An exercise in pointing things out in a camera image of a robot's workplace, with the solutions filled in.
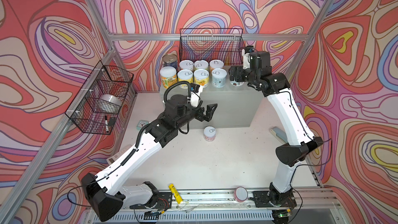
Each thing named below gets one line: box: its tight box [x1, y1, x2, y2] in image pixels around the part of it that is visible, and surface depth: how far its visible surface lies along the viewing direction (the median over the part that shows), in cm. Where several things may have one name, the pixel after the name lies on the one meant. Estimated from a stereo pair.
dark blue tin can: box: [162, 53, 178, 69], surface depth 74 cm
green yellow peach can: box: [159, 65, 178, 90], surface depth 72 cm
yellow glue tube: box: [168, 183, 183, 204], surface depth 76 cm
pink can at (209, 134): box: [203, 126, 217, 143], surface depth 94 cm
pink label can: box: [179, 59, 195, 73], surface depth 78 cm
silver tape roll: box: [95, 94, 122, 114], surface depth 74 cm
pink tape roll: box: [233, 186, 249, 203], surface depth 72 cm
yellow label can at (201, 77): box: [193, 68, 210, 89], surface depth 74 cm
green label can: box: [193, 59, 209, 72], surface depth 78 cm
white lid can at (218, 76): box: [211, 67, 228, 89], surface depth 74 cm
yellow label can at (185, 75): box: [177, 68, 194, 84], surface depth 74 cm
